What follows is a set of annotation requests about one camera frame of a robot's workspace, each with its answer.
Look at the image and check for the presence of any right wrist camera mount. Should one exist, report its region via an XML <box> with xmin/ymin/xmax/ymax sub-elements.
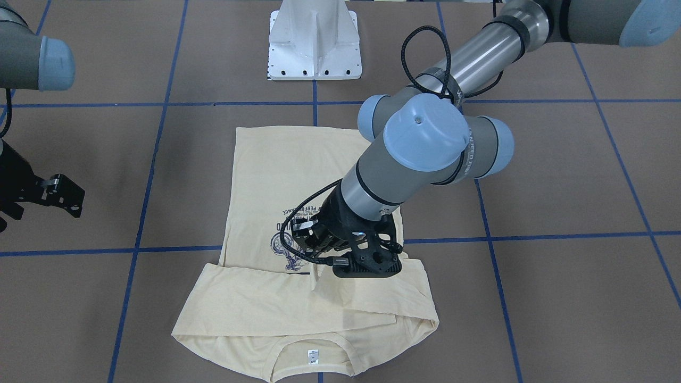
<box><xmin>24</xmin><ymin>173</ymin><xmax>85</xmax><ymax>219</ymax></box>

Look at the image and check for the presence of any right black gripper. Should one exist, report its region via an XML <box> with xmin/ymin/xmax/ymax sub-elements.
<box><xmin>1</xmin><ymin>140</ymin><xmax>37</xmax><ymax>220</ymax></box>

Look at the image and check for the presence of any beige long-sleeve printed shirt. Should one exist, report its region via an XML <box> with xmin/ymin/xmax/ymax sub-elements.
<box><xmin>172</xmin><ymin>126</ymin><xmax>439</xmax><ymax>382</ymax></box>

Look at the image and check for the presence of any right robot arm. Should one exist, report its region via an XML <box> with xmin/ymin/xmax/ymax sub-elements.
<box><xmin>1</xmin><ymin>1</ymin><xmax>85</xmax><ymax>231</ymax></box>

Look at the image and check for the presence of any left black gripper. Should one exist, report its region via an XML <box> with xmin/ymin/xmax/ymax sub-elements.
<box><xmin>317</xmin><ymin>187</ymin><xmax>403</xmax><ymax>277</ymax></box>

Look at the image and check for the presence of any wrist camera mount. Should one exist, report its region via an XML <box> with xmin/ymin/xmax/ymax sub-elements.
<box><xmin>291</xmin><ymin>218</ymin><xmax>334</xmax><ymax>264</ymax></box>
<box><xmin>24</xmin><ymin>173</ymin><xmax>85</xmax><ymax>219</ymax></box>

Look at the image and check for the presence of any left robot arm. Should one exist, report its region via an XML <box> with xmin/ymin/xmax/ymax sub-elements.
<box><xmin>279</xmin><ymin>1</ymin><xmax>679</xmax><ymax>277</ymax></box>

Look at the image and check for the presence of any white camera mast pedestal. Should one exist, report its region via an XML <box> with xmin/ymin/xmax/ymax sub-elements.
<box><xmin>267</xmin><ymin>1</ymin><xmax>363</xmax><ymax>81</ymax></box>

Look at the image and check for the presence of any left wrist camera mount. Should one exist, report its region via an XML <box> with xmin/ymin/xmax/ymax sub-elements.
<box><xmin>291</xmin><ymin>218</ymin><xmax>334</xmax><ymax>264</ymax></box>

